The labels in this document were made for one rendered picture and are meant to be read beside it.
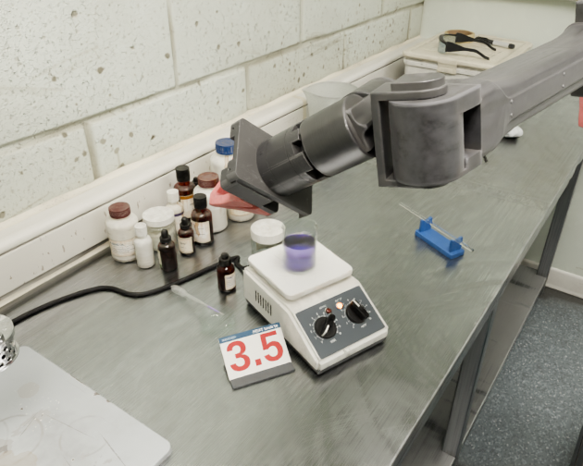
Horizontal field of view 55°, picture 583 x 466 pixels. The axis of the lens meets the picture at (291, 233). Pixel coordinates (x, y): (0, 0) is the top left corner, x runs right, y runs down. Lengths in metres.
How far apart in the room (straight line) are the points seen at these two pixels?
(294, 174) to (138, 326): 0.46
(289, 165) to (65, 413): 0.45
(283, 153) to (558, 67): 0.28
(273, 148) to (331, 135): 0.07
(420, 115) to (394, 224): 0.70
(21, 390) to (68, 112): 0.46
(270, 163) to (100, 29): 0.59
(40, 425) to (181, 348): 0.21
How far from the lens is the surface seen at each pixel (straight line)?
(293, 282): 0.80
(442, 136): 0.44
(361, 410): 0.75
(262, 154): 0.52
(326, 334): 0.77
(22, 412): 0.80
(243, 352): 0.79
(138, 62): 1.10
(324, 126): 0.47
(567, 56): 0.63
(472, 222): 1.17
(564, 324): 2.23
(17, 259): 0.98
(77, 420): 0.77
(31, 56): 0.97
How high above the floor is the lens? 1.32
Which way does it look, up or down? 32 degrees down
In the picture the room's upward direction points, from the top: straight up
